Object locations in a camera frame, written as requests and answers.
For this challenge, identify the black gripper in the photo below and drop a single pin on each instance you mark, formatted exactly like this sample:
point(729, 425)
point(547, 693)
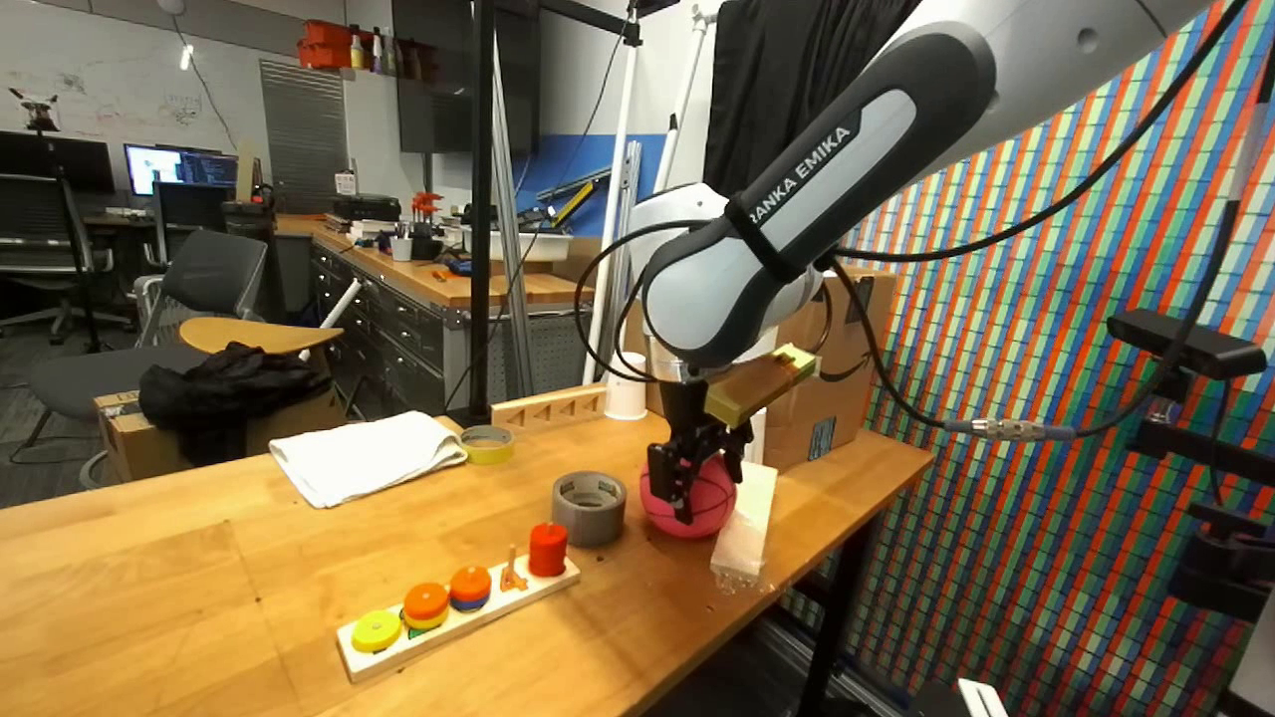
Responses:
point(690, 425)

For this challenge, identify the pink basketball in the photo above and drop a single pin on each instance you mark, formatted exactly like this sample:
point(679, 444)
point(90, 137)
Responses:
point(719, 513)

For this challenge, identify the long pale wooden block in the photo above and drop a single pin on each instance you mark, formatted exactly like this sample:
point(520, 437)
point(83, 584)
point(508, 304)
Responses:
point(742, 545)

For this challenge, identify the grey duct tape roll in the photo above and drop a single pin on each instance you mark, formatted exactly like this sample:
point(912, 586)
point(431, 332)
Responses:
point(589, 529)

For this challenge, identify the white paper cup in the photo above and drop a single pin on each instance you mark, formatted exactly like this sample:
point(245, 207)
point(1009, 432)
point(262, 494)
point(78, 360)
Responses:
point(622, 400)

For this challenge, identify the red cylinder toy piece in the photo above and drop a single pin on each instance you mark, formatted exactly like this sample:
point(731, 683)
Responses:
point(547, 550)

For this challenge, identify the wooden rack with holes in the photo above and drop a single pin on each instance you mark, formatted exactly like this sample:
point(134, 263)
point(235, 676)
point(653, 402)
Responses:
point(544, 409)

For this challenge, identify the large cardboard shipping box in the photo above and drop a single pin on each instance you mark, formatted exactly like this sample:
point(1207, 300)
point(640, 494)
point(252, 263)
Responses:
point(839, 400)

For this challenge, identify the yellow clear tape roll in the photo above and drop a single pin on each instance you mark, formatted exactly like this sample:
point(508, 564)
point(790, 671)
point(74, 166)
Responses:
point(487, 453)

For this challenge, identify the small wooden peg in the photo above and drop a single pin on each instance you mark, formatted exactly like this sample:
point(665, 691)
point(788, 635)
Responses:
point(513, 578)

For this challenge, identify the white wooden toy tray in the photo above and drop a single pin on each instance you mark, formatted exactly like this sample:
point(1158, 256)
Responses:
point(501, 598)

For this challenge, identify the orange toy piece purple base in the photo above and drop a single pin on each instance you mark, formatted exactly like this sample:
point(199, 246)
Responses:
point(474, 586)

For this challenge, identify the orange stacking toy piece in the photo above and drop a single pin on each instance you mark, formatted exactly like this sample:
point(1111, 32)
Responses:
point(428, 603)

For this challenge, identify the wooden desk with drawers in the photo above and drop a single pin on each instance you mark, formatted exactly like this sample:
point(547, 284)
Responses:
point(402, 344)

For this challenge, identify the white folded towel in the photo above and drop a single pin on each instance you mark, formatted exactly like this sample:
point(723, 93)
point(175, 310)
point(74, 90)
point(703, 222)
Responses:
point(365, 460)

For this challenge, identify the yellow-green stacking toy piece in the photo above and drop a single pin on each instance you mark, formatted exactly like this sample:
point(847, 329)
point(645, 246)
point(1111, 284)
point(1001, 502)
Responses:
point(377, 632)

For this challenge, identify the blue board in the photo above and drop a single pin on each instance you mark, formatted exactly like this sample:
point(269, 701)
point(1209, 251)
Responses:
point(560, 166)

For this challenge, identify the white pole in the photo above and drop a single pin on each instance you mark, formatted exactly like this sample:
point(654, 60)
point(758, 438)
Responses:
point(621, 145)

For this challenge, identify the black vertical pole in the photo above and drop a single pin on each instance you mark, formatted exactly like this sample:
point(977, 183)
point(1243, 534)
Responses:
point(479, 201)

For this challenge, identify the white floor label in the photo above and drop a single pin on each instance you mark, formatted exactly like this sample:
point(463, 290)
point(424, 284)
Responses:
point(984, 697)

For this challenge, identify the multicolour patterned backdrop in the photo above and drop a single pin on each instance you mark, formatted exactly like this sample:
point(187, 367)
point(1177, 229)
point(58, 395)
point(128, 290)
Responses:
point(1061, 559)

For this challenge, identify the black hanging cloth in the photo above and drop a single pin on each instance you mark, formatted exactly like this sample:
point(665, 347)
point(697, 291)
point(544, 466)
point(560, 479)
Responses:
point(770, 81)

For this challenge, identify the round wooden stool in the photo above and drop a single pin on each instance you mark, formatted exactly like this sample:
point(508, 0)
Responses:
point(252, 335)

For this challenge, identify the black bag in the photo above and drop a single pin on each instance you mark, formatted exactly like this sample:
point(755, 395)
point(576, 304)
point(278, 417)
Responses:
point(220, 391)

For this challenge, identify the grey office chair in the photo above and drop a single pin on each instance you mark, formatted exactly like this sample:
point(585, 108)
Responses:
point(213, 272)

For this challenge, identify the low cardboard crate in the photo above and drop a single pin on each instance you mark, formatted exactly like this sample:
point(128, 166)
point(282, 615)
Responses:
point(134, 444)

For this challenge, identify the red container on shelf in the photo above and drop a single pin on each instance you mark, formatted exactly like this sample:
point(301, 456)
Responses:
point(326, 47)

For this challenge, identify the lit computer monitor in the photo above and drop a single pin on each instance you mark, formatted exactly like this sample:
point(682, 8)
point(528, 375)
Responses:
point(180, 169)

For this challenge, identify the black office chair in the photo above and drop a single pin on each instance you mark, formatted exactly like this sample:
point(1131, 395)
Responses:
point(53, 263)

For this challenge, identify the dark computer monitor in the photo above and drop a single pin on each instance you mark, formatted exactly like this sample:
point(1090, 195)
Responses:
point(53, 166)

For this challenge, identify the small tripod device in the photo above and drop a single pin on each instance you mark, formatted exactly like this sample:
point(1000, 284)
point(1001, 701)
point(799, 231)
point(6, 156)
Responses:
point(37, 112)

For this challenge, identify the wooden camera mount plate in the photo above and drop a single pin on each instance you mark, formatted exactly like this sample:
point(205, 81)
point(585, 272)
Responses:
point(758, 383)

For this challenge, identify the black metal table frame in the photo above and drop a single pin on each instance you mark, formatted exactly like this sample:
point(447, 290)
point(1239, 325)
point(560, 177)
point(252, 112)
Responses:
point(826, 623)

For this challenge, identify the dark wall cabinet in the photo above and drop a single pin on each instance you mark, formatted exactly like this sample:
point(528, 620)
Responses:
point(442, 81)

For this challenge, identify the black stereo camera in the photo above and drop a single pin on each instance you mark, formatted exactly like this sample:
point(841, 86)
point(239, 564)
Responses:
point(1181, 344)

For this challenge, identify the black camera stand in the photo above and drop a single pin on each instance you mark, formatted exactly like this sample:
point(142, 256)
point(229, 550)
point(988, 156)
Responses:
point(1201, 453)

